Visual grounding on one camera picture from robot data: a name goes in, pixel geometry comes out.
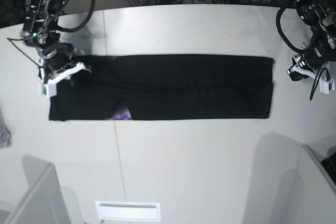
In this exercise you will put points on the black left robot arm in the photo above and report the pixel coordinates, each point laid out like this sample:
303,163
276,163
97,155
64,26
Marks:
321,18

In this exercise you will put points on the grey cloth pile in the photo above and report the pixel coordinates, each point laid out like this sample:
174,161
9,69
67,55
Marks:
6,137

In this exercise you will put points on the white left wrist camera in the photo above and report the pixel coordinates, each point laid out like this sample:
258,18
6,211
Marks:
322,78

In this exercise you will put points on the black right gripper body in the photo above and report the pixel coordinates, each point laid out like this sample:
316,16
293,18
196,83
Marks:
57,58

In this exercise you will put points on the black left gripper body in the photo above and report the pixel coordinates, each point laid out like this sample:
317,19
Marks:
301,69

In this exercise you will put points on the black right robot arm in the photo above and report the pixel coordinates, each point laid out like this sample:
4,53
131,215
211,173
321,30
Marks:
41,31

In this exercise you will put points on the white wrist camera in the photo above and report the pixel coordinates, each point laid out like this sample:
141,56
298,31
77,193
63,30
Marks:
322,78
49,81

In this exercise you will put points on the black T-shirt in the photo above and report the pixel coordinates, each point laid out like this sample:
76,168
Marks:
167,87

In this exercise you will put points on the black keyboard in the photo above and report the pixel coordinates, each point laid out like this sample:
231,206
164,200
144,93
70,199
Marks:
329,165

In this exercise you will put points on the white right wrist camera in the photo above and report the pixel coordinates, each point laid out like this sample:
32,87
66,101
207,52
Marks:
49,81

